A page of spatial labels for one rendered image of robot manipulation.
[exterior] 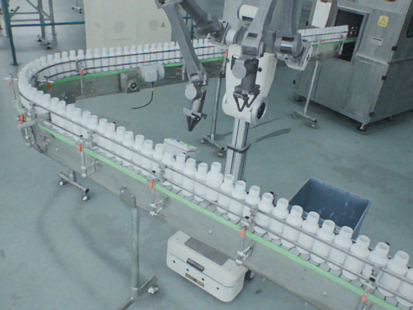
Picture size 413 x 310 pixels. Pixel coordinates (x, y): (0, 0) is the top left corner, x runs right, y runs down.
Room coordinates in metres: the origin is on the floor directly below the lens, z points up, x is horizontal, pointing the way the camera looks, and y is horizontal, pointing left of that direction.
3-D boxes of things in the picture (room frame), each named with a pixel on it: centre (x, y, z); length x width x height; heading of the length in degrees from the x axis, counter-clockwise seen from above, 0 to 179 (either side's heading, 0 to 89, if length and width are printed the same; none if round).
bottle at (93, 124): (1.68, 0.56, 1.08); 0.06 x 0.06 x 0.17
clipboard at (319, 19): (5.14, -1.25, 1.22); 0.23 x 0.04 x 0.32; 40
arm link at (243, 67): (1.40, -0.12, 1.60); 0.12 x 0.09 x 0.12; 151
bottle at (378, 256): (0.97, -0.61, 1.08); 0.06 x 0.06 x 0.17
